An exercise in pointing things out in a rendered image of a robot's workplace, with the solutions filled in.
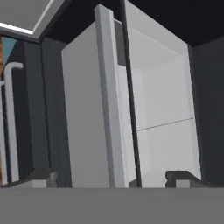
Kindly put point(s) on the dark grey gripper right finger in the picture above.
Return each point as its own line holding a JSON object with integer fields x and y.
{"x": 179, "y": 177}

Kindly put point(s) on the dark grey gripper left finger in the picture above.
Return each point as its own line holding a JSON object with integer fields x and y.
{"x": 43, "y": 176}

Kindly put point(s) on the white fridge door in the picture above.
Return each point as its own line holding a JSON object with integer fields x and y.
{"x": 83, "y": 116}

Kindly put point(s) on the white fridge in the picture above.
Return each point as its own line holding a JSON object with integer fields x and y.
{"x": 166, "y": 96}

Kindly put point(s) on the dark grey cupboard door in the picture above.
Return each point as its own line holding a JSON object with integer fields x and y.
{"x": 35, "y": 110}

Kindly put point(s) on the dark grey cupboard panel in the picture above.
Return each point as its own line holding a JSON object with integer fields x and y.
{"x": 211, "y": 116}

